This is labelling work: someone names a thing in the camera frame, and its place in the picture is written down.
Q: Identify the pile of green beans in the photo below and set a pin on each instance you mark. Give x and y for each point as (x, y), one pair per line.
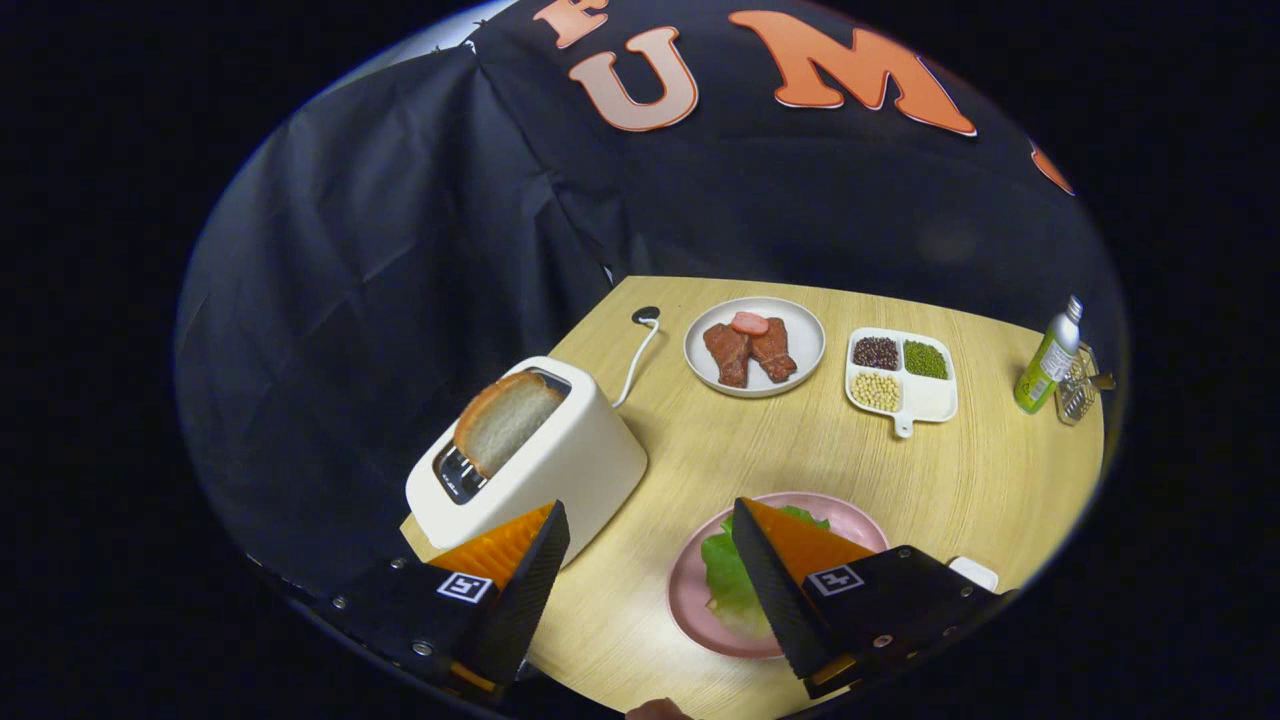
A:
(925, 360)

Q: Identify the green label metal bottle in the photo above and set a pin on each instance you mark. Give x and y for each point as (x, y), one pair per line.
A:
(1045, 365)

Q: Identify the pile of soybeans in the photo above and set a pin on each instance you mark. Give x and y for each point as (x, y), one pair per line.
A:
(876, 392)

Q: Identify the pile of red beans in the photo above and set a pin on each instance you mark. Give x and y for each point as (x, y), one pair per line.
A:
(876, 353)

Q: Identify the pink round plate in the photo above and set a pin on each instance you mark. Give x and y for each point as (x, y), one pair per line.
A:
(688, 600)

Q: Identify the round white plate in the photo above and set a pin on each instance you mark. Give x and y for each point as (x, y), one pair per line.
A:
(805, 340)

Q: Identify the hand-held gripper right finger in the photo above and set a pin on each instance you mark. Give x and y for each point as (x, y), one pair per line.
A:
(775, 590)

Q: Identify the white divided bean tray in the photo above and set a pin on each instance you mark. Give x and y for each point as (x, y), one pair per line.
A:
(930, 398)

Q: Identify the toasted bread slice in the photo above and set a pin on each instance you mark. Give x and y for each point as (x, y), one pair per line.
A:
(505, 420)

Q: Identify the green lettuce leaf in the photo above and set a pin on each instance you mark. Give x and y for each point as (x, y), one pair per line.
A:
(725, 580)

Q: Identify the white toaster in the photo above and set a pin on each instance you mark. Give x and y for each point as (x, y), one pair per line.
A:
(570, 460)

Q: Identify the black backdrop cloth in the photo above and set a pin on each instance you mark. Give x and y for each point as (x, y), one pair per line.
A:
(400, 250)

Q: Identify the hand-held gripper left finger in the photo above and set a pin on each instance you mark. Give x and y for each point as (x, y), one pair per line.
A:
(530, 590)

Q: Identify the brown meat piece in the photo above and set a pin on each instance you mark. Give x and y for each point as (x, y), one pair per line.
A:
(728, 355)
(775, 352)

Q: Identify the white rounded rectangular plate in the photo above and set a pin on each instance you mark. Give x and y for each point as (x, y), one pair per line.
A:
(975, 573)

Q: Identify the pink sausage slice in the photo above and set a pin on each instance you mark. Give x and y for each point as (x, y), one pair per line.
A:
(749, 323)

